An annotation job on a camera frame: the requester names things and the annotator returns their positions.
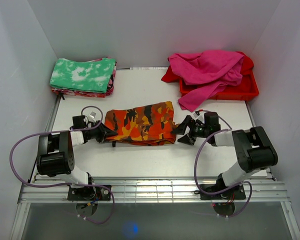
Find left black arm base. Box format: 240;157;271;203
67;185;112;202

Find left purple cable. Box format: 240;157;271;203
9;105;115;225

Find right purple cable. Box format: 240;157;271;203
191;109;253;218

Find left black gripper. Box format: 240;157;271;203
84;120;118;143

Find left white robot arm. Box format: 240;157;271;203
36;114;118;200

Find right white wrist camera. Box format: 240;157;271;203
192;110;205;122

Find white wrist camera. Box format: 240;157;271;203
192;110;205;122
87;111;98;123

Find aluminium rail frame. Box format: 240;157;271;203
20;94;300;240

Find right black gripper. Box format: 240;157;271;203
170;115;209;146

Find purple cable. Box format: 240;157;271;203
191;109;253;218
9;105;115;225

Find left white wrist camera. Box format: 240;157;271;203
87;111;98;123

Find orange camouflage trousers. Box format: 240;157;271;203
104;101;176;146

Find red plastic tray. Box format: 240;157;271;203
177;69;259;101

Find red garment in tray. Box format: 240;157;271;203
161;50;254;85

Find pink patterned folded trousers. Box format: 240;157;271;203
49;57;118;97

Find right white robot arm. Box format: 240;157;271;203
172;110;278;199

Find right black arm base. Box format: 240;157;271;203
194;184;246;201

